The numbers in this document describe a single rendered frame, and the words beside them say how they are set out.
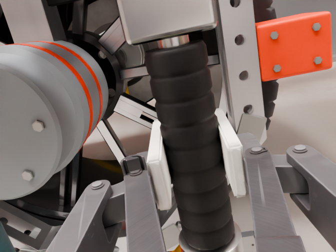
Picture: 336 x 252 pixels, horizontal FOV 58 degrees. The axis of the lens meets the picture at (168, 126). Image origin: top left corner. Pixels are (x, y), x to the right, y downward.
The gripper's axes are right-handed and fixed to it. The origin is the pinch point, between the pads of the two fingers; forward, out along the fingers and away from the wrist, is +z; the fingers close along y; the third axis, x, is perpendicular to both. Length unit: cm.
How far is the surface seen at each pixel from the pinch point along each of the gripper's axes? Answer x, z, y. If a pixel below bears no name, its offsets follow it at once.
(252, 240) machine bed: -75, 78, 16
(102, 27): 11, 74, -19
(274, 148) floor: -83, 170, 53
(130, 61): 0, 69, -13
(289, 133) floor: -83, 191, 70
